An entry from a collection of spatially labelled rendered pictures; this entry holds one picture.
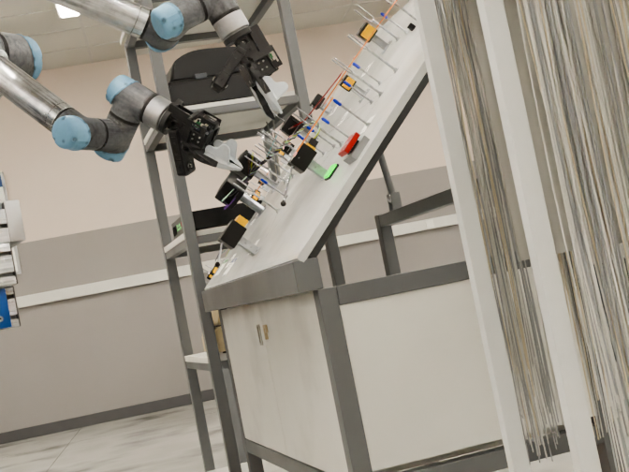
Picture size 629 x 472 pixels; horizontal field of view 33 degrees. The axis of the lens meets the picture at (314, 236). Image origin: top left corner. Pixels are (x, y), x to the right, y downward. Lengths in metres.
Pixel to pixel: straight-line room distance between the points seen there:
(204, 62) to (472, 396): 1.70
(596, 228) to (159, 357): 8.54
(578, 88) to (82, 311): 8.59
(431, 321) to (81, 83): 8.21
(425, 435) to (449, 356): 0.17
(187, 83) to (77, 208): 6.59
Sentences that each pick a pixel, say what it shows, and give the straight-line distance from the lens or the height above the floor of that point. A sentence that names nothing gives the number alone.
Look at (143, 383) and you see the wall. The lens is 9.94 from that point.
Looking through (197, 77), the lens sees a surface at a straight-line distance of 3.51.
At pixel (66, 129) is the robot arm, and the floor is 1.25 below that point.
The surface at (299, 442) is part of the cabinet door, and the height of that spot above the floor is 0.45.
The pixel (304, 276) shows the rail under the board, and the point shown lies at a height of 0.83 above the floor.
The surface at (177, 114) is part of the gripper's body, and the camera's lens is 2.44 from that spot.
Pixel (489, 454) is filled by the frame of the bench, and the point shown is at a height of 0.40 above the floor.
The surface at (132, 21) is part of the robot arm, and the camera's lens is 2.53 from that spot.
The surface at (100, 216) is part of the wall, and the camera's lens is 10.00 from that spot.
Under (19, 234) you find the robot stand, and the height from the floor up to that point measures 1.04.
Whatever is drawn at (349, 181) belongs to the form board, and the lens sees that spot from 2.18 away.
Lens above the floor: 0.80
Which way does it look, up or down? 3 degrees up
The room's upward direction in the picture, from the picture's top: 11 degrees counter-clockwise
